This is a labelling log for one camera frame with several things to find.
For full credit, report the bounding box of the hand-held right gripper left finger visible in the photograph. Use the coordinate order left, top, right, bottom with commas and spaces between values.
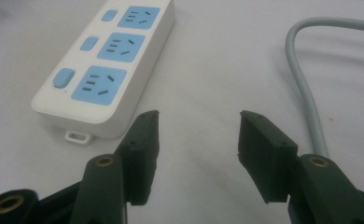
69, 109, 161, 224

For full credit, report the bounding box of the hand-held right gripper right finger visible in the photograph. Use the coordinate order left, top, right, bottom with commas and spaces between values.
237, 109, 364, 224

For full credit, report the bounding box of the white blue power strip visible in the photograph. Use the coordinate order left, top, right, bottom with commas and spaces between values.
31, 0, 176, 147

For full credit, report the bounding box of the grey power cable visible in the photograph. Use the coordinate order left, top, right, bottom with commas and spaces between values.
285, 17, 364, 159

